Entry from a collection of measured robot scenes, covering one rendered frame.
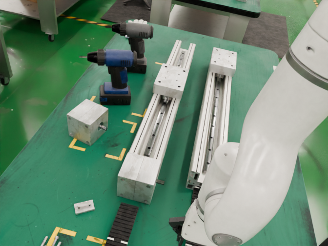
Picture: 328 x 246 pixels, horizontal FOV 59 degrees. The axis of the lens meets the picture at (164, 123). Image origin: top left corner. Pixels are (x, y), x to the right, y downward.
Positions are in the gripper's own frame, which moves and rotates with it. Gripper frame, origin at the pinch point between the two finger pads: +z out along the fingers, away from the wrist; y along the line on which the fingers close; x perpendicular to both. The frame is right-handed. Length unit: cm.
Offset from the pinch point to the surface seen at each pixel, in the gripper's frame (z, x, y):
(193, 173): -1.5, 19.7, -4.2
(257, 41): 83, 328, 54
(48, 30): 71, 210, -162
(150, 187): -1.8, 10.7, -14.9
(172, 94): -4, 52, -17
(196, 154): -2.3, 26.4, -4.4
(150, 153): 0.9, 24.7, -18.1
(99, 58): -14, 48, -44
